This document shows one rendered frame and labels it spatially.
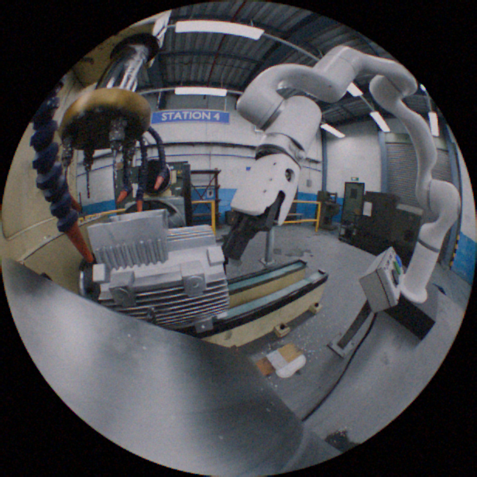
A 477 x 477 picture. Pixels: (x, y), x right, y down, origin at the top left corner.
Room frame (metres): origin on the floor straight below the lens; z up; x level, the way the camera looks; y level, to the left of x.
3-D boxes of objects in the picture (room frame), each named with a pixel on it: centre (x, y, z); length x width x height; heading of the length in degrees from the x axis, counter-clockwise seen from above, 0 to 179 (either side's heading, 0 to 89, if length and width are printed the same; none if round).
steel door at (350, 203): (5.28, -5.33, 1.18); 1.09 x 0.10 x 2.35; 19
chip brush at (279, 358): (0.13, -0.07, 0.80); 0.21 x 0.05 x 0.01; 114
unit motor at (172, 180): (0.77, 0.44, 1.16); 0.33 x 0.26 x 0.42; 26
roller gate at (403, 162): (2.04, -6.59, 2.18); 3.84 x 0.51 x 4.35; 19
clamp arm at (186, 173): (0.36, 0.13, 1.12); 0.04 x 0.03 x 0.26; 116
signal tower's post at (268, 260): (0.69, -0.17, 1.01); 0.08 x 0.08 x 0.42; 26
